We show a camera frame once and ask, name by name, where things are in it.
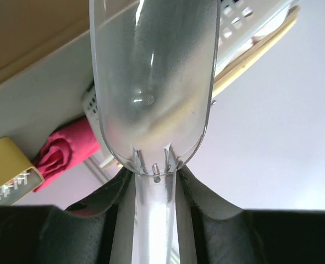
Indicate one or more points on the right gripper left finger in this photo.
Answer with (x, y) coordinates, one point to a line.
(96, 229)

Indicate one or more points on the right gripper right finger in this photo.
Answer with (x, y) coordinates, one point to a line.
(213, 230)

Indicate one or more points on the clear plastic scoop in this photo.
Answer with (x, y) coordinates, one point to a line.
(154, 157)

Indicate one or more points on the gold tin pastel gummies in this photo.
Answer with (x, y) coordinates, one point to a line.
(31, 30)

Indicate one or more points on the gold tin wrapped candies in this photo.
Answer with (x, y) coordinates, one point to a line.
(18, 176)

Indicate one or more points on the pink cloth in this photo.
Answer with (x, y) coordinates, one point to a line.
(64, 149)

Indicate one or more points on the grey plastic basket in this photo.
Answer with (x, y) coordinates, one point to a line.
(233, 27)

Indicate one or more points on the wooden clothes hanger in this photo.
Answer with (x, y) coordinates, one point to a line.
(252, 50)

